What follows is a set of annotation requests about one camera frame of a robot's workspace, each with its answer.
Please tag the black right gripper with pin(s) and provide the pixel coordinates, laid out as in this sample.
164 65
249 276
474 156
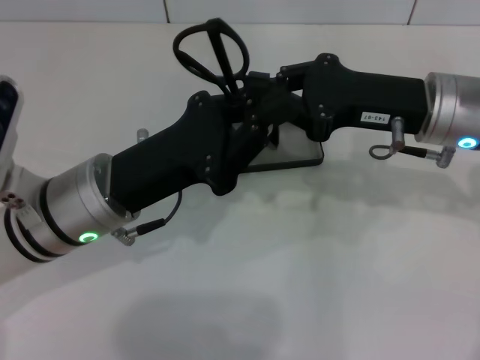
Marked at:
356 97

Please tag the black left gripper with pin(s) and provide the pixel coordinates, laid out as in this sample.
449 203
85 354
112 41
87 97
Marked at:
168 157

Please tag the black glasses case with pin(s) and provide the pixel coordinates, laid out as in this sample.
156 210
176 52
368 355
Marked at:
292 150

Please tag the black frame glasses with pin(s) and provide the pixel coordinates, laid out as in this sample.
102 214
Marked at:
214 26

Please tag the left gripper silver connector post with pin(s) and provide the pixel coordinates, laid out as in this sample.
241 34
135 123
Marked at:
142 135

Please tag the gripper silver connector post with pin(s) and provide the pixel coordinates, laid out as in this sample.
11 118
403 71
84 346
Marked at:
397 131
142 135

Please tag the right gripper silver connector post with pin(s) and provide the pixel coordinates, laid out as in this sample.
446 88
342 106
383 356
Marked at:
397 131

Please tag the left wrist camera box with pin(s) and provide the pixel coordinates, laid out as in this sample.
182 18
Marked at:
7 112

